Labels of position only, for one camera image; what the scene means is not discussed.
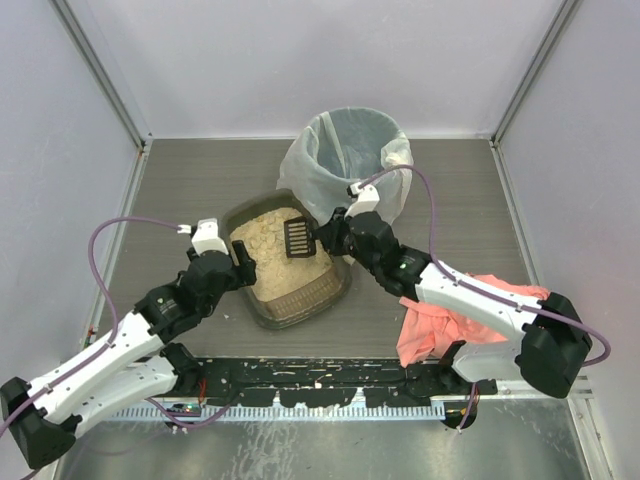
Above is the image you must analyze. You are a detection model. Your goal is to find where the black litter scoop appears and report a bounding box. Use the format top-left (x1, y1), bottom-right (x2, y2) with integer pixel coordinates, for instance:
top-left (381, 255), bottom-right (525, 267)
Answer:
top-left (283, 216), bottom-right (317, 259)

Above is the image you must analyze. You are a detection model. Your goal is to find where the grey plastic litter box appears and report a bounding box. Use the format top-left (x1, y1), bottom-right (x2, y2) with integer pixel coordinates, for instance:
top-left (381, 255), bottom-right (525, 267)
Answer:
top-left (219, 189), bottom-right (351, 330)

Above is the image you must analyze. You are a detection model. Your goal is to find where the bin with white bag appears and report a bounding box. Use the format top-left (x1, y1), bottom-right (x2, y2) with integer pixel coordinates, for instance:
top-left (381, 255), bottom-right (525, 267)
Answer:
top-left (276, 107), bottom-right (414, 225)

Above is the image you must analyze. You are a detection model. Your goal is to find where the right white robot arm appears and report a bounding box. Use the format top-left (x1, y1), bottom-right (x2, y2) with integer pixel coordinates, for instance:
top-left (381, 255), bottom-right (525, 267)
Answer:
top-left (312, 208), bottom-right (593, 398)

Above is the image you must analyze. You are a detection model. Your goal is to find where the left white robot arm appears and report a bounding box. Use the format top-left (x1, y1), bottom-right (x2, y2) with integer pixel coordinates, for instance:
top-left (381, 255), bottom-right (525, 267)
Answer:
top-left (1, 240), bottom-right (256, 470)

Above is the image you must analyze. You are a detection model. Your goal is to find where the beige cat litter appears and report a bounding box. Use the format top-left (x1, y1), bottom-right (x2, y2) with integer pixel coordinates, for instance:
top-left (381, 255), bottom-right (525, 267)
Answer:
top-left (230, 207), bottom-right (333, 302)

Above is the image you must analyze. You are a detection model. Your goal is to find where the pink cloth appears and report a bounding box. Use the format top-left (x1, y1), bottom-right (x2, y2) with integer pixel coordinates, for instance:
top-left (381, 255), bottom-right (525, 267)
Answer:
top-left (396, 267), bottom-right (550, 367)

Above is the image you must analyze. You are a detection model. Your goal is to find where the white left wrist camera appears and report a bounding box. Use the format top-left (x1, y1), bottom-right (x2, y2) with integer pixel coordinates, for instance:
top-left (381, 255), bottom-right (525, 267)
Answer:
top-left (177, 218), bottom-right (229, 256)

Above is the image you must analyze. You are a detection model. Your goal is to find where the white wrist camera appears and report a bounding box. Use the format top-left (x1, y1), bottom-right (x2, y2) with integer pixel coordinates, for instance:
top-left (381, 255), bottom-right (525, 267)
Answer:
top-left (177, 218), bottom-right (229, 256)
top-left (346, 182), bottom-right (380, 218)

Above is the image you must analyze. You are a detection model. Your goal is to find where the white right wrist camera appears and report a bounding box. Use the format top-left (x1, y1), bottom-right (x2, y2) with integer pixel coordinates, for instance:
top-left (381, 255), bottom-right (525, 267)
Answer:
top-left (346, 182), bottom-right (380, 218)

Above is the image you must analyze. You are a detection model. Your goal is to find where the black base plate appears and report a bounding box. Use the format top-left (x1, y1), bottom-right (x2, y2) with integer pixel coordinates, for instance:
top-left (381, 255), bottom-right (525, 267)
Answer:
top-left (156, 357), bottom-right (497, 408)

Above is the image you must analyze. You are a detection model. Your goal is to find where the white slotted cable duct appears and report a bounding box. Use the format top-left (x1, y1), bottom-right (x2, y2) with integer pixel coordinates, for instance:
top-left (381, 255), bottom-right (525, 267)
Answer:
top-left (108, 400), bottom-right (446, 423)

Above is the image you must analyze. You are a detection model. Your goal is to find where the left aluminium frame post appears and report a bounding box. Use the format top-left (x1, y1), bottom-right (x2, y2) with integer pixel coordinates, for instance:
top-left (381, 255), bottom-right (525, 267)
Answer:
top-left (49, 1), bottom-right (153, 150)

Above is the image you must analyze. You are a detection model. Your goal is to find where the aluminium frame post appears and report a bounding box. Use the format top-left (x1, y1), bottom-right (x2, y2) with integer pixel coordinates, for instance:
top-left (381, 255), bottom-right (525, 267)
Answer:
top-left (490, 0), bottom-right (582, 148)
top-left (49, 1), bottom-right (153, 150)

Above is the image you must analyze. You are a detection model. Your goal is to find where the right aluminium frame post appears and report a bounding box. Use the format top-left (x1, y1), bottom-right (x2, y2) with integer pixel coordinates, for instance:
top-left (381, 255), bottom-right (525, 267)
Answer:
top-left (490, 0), bottom-right (582, 148)

